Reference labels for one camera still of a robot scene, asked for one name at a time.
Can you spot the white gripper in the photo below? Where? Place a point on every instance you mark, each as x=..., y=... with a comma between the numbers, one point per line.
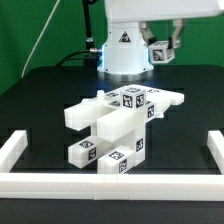
x=119, y=11

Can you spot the white chair back part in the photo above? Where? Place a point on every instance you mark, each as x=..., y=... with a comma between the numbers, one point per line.
x=112, y=121

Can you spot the white chair seat part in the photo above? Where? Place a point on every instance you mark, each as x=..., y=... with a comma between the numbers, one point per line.
x=134, y=140

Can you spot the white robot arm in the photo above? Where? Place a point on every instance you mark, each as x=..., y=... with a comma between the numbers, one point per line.
x=130, y=51

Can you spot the white bar part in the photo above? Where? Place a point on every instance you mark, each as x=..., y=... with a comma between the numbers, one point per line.
x=12, y=150

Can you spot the white right fence wall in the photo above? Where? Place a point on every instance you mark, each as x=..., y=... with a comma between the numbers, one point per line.
x=215, y=143

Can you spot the white fence wall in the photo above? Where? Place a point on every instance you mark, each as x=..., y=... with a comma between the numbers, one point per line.
x=215, y=143
x=112, y=187

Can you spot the white front fence wall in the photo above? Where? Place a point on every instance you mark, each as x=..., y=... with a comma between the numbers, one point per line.
x=112, y=187

